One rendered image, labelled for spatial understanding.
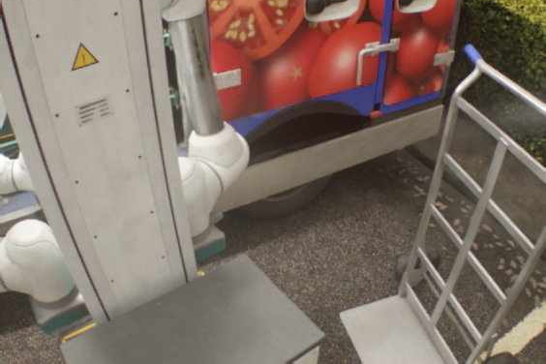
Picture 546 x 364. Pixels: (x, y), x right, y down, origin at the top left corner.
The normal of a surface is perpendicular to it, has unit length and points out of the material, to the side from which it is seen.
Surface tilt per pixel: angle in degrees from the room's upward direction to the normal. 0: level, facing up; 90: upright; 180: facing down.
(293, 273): 0
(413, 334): 0
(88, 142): 90
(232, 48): 90
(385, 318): 0
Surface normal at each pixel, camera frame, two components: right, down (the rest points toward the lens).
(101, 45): 0.60, 0.47
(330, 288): 0.00, -0.81
